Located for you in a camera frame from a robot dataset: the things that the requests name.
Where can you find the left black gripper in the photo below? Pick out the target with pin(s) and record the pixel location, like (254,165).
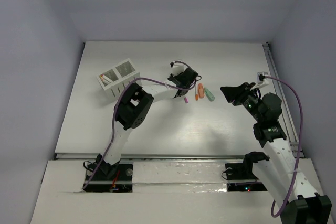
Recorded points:
(181,79)

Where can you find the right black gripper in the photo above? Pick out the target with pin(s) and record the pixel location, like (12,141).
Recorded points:
(238,93)

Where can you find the orange correction tape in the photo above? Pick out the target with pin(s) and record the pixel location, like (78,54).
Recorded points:
(201,93)

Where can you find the green correction tape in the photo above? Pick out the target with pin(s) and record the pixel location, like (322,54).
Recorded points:
(208,94)

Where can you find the white pen coral cap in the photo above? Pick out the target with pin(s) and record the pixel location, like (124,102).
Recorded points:
(105,79)

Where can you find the white pen orange cap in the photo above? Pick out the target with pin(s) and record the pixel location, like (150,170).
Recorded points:
(196,93)

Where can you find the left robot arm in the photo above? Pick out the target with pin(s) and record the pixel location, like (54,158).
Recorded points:
(131,109)

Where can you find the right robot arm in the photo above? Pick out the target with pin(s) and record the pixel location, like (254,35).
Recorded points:
(275,166)

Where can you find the white slotted pen holder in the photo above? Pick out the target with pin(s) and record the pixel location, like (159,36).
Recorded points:
(121,74)

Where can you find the white foam block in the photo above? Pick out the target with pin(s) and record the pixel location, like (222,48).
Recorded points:
(178,177)

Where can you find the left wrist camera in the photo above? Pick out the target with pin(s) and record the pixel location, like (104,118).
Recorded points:
(176,67)

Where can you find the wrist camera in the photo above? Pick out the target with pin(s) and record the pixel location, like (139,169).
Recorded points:
(176,67)
(262,80)

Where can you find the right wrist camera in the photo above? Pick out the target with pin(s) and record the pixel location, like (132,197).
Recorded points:
(262,80)

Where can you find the aluminium rail right side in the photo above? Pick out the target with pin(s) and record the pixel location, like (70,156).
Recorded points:
(287,122)

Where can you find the aluminium rail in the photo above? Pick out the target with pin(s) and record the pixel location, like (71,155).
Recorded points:
(147,156)
(287,122)

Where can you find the aluminium rail front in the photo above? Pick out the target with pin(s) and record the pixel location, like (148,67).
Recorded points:
(147,156)

